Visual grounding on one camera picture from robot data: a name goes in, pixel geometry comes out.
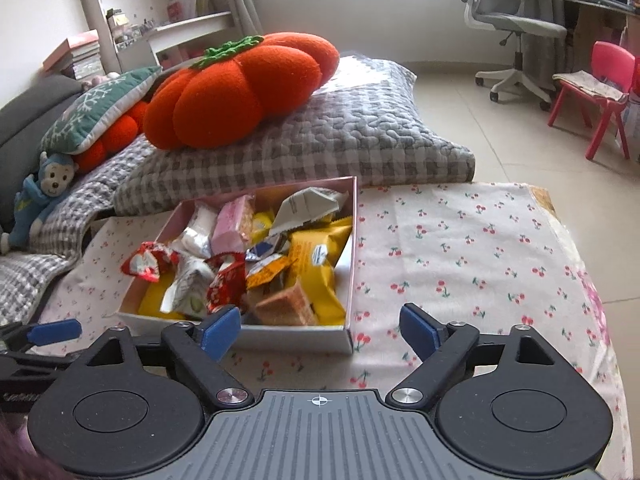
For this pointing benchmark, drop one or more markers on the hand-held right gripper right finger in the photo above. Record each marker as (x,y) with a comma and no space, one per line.
(422,332)

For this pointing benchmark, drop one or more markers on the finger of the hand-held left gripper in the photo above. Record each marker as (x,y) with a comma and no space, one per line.
(50,362)
(55,332)

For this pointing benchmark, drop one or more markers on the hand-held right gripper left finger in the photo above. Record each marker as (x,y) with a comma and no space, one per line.
(220,332)

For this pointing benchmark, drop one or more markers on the red snack packet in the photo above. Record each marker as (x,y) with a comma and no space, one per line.
(225,282)

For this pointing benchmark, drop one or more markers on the cream white snack packet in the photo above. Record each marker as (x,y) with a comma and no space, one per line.
(187,285)

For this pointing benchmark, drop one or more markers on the tan wafer packet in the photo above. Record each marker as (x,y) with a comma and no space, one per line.
(282,305)

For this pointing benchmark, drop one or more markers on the plain yellow snack packet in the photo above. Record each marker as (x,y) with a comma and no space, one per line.
(155,305)

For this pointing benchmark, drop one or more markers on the pink cardboard box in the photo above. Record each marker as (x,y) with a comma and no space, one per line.
(295,337)

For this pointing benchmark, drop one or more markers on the small orange packet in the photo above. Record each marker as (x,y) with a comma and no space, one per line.
(267,270)

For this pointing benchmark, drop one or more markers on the small red white packet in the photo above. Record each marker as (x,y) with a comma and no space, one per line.
(147,260)

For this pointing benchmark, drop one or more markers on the pink snack packet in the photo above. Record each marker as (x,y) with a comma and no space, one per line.
(232,222)

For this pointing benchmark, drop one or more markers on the clear rice cracker packet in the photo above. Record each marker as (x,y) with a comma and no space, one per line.
(202,220)

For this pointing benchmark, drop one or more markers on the large yellow snack packet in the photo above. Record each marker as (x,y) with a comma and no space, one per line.
(320,270)

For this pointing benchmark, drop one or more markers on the purple fuzzy clothing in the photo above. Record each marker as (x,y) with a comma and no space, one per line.
(17,450)

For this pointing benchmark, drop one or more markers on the grey checkered blanket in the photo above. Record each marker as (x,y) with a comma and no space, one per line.
(50,255)

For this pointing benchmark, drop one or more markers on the blue monkey plush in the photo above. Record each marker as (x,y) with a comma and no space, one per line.
(35,195)

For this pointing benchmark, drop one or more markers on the pink floral cloth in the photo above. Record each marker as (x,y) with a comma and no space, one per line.
(595,310)

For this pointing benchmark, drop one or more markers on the grey checkered pillow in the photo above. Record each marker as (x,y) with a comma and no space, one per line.
(350,145)

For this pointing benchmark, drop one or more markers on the small orange plush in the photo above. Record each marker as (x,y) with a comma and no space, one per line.
(115,135)

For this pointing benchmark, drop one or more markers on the grey sofa cushion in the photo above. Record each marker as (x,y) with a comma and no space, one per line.
(25,125)

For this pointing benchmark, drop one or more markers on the green snowflake cushion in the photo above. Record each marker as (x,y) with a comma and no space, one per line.
(95,110)

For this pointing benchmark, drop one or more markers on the orange pumpkin plush pillow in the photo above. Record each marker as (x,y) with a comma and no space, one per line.
(230,95)

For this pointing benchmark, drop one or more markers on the small pink plush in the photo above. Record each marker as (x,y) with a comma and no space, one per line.
(100,80)

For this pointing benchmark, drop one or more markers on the stack of books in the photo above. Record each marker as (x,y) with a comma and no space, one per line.
(75,55)

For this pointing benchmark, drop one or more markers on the folded printed cloth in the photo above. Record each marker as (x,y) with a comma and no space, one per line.
(590,85)

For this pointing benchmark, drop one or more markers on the grey office chair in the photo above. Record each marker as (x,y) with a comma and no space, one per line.
(515,20)

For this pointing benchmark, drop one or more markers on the pink plastic chair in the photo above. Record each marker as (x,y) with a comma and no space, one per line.
(610,62)

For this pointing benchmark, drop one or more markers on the white bookshelf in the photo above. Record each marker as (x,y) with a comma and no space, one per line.
(150,10)

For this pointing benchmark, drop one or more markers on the dark desk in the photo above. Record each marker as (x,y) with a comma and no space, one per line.
(595,10)

